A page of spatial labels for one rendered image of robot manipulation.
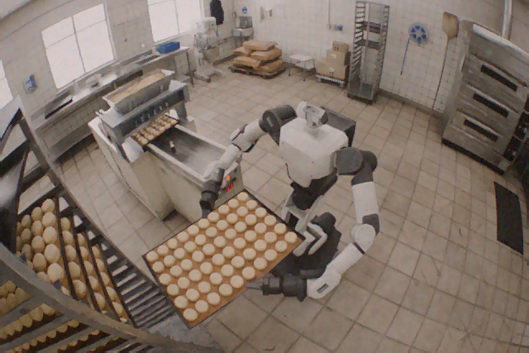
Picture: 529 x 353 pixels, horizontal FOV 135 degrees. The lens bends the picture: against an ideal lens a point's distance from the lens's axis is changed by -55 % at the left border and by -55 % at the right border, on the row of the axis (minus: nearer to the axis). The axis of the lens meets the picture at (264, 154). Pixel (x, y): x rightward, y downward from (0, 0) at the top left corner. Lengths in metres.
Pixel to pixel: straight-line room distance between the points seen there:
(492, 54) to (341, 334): 3.62
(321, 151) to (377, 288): 1.49
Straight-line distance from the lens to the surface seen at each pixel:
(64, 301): 0.45
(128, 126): 1.88
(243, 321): 1.91
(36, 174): 0.79
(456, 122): 3.85
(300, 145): 0.93
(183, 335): 1.85
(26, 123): 0.73
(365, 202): 0.86
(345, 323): 1.97
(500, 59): 3.72
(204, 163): 1.61
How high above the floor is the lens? 1.88
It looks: 40 degrees down
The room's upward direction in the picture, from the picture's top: 3 degrees counter-clockwise
